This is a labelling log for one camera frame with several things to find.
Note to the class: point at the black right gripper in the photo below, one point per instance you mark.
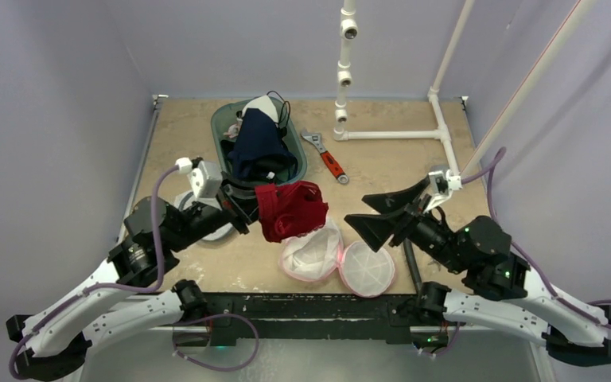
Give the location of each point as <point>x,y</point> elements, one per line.
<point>403,219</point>

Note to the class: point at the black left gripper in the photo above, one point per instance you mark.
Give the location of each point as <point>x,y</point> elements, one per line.
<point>239,215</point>

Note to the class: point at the red lace bra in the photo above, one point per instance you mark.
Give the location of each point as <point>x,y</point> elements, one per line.
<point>290,210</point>

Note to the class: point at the navy blue bra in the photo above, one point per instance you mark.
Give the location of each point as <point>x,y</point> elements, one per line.
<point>258,138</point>

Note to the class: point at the small pink-zip mesh bag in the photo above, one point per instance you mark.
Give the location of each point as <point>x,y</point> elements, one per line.
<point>315,256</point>

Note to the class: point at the white and black bra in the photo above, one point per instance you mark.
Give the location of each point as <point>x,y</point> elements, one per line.
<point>271,104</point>

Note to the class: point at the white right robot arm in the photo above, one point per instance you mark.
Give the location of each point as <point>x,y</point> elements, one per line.
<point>503,290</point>

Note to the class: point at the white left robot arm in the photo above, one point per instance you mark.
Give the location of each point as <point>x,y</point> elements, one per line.
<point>124,295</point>

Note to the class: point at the beige bra in basin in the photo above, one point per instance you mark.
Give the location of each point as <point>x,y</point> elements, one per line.
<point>233,131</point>

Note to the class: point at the teal plastic basin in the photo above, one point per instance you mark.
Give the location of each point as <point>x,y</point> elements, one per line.
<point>227,115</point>

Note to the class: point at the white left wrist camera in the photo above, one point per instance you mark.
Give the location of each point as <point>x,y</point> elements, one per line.
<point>204,177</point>

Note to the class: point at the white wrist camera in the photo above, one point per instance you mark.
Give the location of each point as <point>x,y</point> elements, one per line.
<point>443,183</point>
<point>204,177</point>

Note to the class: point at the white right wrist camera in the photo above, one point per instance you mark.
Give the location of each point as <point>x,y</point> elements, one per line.
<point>443,183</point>

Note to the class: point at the red-handled adjustable wrench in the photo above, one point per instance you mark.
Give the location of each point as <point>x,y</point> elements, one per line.
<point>330,162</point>

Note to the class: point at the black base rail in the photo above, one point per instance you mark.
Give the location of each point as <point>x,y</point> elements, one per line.
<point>393,318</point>

